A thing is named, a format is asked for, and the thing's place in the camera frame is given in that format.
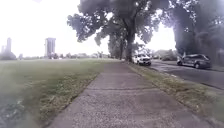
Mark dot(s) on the slender tree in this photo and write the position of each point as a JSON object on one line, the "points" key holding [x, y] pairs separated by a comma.
{"points": [[116, 46]]}

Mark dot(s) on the white pickup truck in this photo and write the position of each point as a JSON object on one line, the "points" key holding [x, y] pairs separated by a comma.
{"points": [[142, 59]]}

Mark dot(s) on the grey concrete sidewalk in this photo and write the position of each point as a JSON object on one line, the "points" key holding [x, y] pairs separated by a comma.
{"points": [[123, 96]]}

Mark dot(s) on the wide grass field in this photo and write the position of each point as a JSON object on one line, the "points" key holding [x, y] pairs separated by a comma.
{"points": [[50, 76]]}

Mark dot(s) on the tall pale building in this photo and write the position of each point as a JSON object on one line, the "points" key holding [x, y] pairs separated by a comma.
{"points": [[50, 46]]}

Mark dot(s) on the grass verge strip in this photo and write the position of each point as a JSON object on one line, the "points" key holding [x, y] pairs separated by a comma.
{"points": [[173, 86]]}

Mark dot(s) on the dark car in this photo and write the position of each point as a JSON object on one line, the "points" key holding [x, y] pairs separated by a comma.
{"points": [[195, 60]]}

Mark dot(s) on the group of dark trees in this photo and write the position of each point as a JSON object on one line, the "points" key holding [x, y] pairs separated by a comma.
{"points": [[200, 26]]}

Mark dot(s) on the narrow distant building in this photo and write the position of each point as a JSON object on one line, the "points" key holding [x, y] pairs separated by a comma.
{"points": [[8, 45]]}

